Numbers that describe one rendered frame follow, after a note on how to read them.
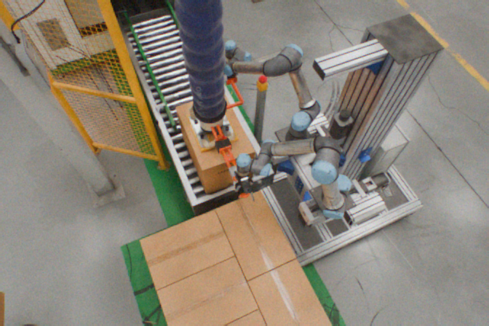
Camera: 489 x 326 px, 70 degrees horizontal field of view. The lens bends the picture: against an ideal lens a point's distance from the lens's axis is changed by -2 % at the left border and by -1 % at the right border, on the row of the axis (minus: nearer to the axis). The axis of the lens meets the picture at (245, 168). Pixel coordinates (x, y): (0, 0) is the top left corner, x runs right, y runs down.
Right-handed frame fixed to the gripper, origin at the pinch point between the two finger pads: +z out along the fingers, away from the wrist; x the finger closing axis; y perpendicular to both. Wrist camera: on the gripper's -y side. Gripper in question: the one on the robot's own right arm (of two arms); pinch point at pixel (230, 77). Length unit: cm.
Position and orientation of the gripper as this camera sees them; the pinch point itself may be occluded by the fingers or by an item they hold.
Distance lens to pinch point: 276.8
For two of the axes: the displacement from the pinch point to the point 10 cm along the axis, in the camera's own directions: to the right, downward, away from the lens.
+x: 9.2, -3.3, 2.0
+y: 3.8, 8.2, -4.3
